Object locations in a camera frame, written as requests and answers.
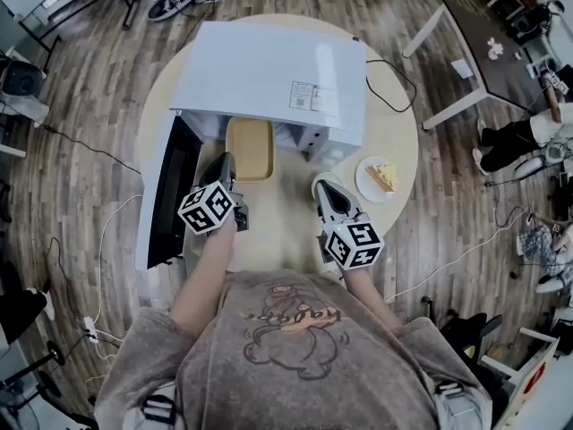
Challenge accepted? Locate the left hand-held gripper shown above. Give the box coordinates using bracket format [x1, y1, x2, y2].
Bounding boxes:
[177, 151, 252, 236]

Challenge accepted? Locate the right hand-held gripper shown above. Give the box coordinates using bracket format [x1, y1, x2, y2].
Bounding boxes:
[314, 180, 386, 270]

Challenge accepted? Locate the yellow rectangular container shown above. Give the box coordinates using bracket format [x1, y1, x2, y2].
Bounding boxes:
[225, 116, 275, 184]

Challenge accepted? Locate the white microwave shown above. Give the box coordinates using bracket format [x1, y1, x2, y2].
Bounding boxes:
[133, 19, 369, 271]

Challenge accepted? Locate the person's right forearm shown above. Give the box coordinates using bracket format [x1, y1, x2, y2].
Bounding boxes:
[342, 264, 404, 333]

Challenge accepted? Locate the person's left forearm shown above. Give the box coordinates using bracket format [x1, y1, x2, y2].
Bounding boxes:
[168, 219, 238, 333]

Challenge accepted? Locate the small white round cup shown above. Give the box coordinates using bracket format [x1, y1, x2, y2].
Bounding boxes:
[312, 172, 345, 199]

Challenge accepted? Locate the white plate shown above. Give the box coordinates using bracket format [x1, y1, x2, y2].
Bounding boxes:
[355, 154, 400, 203]

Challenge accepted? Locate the yellow cake slice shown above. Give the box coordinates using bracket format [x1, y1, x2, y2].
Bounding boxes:
[364, 161, 398, 194]

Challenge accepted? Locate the person's grey printed shirt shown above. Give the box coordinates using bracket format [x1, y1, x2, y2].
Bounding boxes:
[93, 269, 496, 430]

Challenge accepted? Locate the large black office chair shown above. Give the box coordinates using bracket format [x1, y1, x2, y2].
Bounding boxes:
[420, 296, 505, 375]

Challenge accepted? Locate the white paper sheet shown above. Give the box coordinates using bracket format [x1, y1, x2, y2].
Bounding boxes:
[450, 59, 474, 80]

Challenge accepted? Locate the white power strip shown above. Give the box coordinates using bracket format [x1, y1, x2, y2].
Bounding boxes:
[81, 315, 100, 344]

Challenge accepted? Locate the dark top white leg desk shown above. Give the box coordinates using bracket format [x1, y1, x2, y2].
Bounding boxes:
[402, 0, 573, 130]

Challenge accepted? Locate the black standing fan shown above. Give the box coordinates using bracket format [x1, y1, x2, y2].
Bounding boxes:
[0, 340, 68, 430]

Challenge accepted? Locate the thin black floor cable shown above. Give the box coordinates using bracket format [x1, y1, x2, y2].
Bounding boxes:
[38, 123, 145, 176]

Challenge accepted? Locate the white power strip cable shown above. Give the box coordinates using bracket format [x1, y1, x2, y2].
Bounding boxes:
[91, 193, 145, 326]

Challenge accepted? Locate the long white floor cable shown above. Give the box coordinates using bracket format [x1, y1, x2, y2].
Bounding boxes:
[383, 206, 534, 304]

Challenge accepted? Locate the thin black cable loop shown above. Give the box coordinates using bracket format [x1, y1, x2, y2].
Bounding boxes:
[364, 58, 418, 114]

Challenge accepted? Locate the black strap buckle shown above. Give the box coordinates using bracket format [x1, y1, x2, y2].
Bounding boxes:
[142, 394, 178, 423]
[436, 381, 469, 402]

